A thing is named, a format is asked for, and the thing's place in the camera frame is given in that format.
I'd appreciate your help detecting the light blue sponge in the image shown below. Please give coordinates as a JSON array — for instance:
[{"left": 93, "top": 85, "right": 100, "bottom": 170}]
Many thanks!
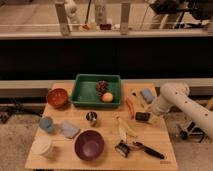
[{"left": 60, "top": 121, "right": 80, "bottom": 139}]

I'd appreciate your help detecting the blue cup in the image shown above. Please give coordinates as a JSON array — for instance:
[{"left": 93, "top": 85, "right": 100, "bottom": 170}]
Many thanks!
[{"left": 39, "top": 117, "right": 54, "bottom": 133}]

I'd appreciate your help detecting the red bowl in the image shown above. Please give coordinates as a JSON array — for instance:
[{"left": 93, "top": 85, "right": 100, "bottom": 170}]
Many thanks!
[{"left": 46, "top": 88, "right": 68, "bottom": 108}]

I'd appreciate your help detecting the orange fruit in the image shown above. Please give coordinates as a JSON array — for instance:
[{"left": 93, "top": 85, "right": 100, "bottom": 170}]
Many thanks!
[{"left": 101, "top": 92, "right": 114, "bottom": 103}]

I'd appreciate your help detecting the dark red grape bunch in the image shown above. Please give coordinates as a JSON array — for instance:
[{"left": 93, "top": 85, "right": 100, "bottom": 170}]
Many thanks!
[{"left": 96, "top": 80, "right": 108, "bottom": 96}]

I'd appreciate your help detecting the black eraser block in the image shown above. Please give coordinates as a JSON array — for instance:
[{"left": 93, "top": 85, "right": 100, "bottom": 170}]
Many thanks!
[{"left": 135, "top": 112, "right": 150, "bottom": 121}]

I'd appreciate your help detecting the black binder clip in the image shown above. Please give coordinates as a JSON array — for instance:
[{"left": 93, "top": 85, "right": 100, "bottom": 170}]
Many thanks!
[{"left": 115, "top": 140, "right": 130, "bottom": 158}]

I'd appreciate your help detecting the black handled peeler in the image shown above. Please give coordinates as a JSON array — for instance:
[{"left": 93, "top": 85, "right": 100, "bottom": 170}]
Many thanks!
[{"left": 133, "top": 142, "right": 165, "bottom": 159}]

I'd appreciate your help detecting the white bottle figure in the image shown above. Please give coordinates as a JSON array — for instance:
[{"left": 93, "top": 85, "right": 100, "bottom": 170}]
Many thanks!
[{"left": 64, "top": 0, "right": 82, "bottom": 32}]

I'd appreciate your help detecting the purple bowl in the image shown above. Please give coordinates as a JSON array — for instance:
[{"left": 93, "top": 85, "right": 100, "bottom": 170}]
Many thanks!
[{"left": 74, "top": 130, "right": 105, "bottom": 161}]

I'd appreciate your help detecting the small metal cup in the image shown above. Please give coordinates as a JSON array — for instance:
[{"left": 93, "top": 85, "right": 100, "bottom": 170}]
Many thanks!
[{"left": 86, "top": 111, "right": 97, "bottom": 126}]

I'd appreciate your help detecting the green plastic tray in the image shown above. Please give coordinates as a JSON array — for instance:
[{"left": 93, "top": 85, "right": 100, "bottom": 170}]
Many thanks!
[{"left": 70, "top": 74, "right": 121, "bottom": 109}]

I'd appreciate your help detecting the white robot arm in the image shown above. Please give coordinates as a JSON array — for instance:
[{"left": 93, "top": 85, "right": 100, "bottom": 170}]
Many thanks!
[{"left": 150, "top": 83, "right": 213, "bottom": 140}]

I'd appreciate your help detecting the orange carrot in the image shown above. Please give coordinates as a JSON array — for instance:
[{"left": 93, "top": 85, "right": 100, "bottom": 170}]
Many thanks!
[{"left": 125, "top": 98, "right": 135, "bottom": 119}]

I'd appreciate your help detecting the blue sponge block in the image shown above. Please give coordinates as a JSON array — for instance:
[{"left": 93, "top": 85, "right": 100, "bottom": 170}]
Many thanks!
[{"left": 141, "top": 88, "right": 155, "bottom": 104}]

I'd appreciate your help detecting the white yellow banana toy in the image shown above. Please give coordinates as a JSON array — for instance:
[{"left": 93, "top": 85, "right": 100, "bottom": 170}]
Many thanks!
[{"left": 116, "top": 116, "right": 137, "bottom": 142}]

